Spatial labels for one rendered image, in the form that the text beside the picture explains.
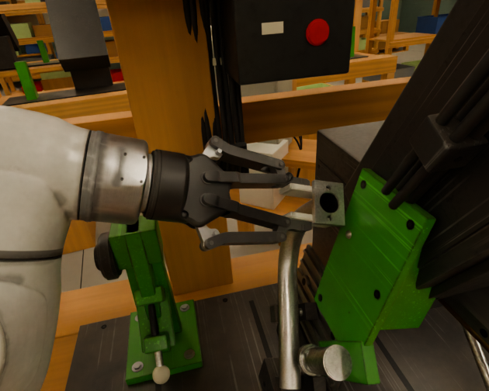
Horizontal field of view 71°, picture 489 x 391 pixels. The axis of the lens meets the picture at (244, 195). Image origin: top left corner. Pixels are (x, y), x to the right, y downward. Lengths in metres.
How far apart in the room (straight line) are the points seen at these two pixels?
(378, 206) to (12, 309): 0.35
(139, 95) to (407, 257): 0.46
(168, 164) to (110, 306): 0.56
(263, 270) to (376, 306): 0.48
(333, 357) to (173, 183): 0.27
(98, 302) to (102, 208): 0.56
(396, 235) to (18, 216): 0.34
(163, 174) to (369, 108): 0.59
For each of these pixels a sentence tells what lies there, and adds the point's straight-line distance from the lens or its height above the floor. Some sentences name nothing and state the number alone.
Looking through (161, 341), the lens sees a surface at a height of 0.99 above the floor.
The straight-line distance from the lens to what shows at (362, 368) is 0.44.
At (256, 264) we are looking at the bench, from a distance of 0.87.
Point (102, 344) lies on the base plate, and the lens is 0.77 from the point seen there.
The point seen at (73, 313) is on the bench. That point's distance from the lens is 0.88.
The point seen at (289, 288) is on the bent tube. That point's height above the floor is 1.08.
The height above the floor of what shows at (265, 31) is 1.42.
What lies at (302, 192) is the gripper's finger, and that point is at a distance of 0.43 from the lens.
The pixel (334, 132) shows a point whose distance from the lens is 0.64.
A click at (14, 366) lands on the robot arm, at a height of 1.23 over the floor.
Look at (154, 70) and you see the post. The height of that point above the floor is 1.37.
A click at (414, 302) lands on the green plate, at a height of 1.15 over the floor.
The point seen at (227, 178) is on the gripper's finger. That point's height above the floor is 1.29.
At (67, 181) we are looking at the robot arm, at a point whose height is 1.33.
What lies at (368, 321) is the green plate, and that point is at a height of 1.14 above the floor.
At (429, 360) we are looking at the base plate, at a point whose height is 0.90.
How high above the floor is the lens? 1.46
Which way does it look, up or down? 30 degrees down
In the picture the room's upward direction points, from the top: 4 degrees counter-clockwise
